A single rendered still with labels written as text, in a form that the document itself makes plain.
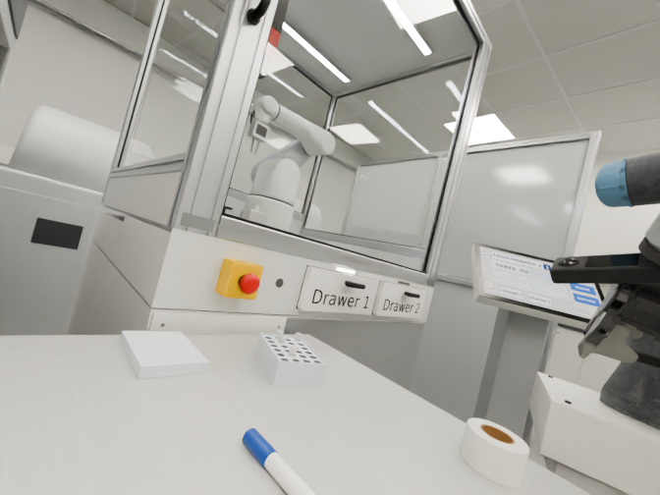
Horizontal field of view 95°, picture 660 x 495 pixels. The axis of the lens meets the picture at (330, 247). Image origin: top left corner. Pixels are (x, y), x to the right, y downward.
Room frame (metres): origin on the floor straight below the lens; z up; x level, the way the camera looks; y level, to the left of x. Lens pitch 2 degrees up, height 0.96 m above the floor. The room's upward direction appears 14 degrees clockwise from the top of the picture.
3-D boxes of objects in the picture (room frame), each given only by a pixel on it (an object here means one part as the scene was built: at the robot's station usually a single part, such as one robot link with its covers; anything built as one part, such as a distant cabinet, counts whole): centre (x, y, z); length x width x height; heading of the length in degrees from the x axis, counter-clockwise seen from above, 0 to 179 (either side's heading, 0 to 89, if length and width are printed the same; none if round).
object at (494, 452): (0.38, -0.26, 0.78); 0.07 x 0.07 x 0.04
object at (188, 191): (1.23, 0.24, 1.47); 1.02 x 0.95 x 1.04; 134
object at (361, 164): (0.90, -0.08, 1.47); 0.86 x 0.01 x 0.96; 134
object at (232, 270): (0.61, 0.16, 0.88); 0.07 x 0.05 x 0.07; 134
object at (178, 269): (1.23, 0.24, 0.87); 1.02 x 0.95 x 0.14; 134
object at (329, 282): (0.85, -0.07, 0.87); 0.29 x 0.02 x 0.11; 134
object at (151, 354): (0.45, 0.20, 0.77); 0.13 x 0.09 x 0.02; 44
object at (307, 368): (0.52, 0.02, 0.78); 0.12 x 0.08 x 0.04; 27
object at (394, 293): (1.07, -0.29, 0.87); 0.29 x 0.02 x 0.11; 134
